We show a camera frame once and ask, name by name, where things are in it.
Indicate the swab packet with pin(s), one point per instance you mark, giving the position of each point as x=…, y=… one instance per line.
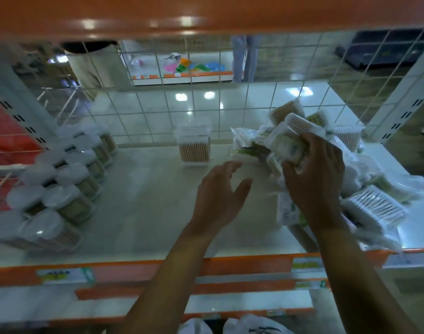
x=288, y=142

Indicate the plain white price label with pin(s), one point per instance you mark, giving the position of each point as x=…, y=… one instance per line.
x=410, y=260

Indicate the price label green arrow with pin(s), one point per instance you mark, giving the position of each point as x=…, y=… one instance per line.
x=64, y=275

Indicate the white shelf board orange rim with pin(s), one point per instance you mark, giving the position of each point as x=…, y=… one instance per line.
x=212, y=10
x=233, y=303
x=135, y=292

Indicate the person's right forearm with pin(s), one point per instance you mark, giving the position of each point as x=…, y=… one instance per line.
x=361, y=285

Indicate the distant white orange shelf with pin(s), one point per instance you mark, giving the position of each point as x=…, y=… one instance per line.
x=149, y=66

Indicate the white slotted end post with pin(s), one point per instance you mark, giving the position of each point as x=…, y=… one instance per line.
x=406, y=104

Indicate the person's left forearm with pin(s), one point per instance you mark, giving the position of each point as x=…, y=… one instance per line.
x=163, y=285

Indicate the person's left hand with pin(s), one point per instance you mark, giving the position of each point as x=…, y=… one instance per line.
x=215, y=205

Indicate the person's right hand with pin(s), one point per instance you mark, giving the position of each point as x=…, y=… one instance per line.
x=319, y=184

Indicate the pile of cotton swab packs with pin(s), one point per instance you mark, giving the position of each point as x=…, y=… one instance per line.
x=372, y=201

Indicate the pink plastic basin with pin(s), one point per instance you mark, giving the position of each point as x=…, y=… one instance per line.
x=170, y=68

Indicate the green plastic item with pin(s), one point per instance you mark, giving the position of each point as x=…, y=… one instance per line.
x=186, y=68

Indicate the person's white garment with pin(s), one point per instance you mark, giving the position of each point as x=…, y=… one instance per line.
x=253, y=326

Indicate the white slotted shelf post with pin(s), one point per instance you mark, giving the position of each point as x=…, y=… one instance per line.
x=14, y=100

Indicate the white shelf orange rail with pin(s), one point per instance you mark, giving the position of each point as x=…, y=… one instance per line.
x=146, y=205

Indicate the blue plastic item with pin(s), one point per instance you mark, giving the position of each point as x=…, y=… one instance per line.
x=213, y=67

